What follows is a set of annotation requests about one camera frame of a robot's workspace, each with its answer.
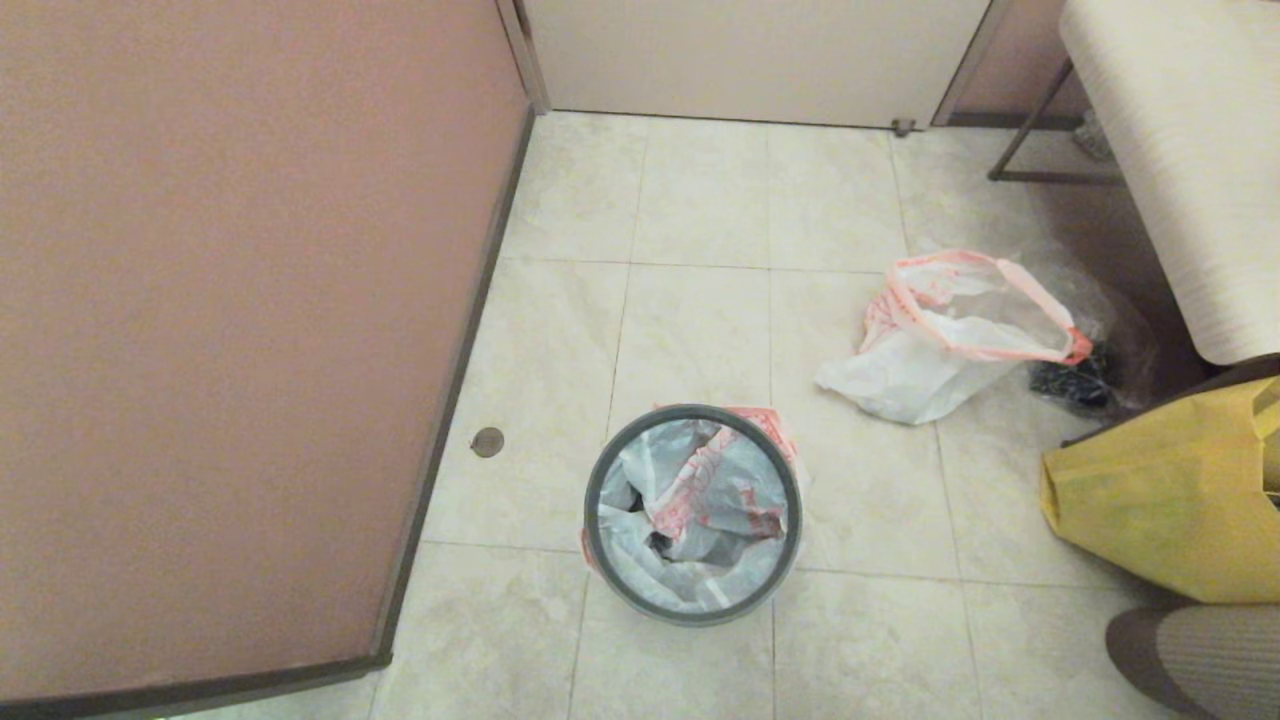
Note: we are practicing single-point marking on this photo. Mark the white plastic bag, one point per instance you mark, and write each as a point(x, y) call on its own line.
point(690, 500)

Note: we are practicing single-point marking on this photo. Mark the white red bag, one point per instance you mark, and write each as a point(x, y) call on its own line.
point(920, 380)

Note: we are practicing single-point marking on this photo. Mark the clear bag with black contents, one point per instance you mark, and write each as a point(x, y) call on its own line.
point(1085, 385)

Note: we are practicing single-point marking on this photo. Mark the yellow fabric tote bag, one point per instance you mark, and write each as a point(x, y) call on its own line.
point(1160, 500)

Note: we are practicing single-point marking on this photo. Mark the round brown floor cap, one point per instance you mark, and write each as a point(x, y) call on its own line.
point(487, 442)

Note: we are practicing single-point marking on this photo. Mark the beige partition panel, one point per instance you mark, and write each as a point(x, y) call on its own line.
point(750, 50)

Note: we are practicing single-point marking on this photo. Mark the small metal floor stop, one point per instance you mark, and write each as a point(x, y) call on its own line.
point(903, 128)

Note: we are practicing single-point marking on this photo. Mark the pink brown partition panel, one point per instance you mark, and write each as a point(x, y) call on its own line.
point(220, 300)

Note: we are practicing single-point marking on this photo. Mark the cream ribbed bench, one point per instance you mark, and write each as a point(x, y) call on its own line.
point(1200, 150)

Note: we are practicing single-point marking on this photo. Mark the dark metal bench frame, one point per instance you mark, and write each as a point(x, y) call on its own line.
point(1040, 178)

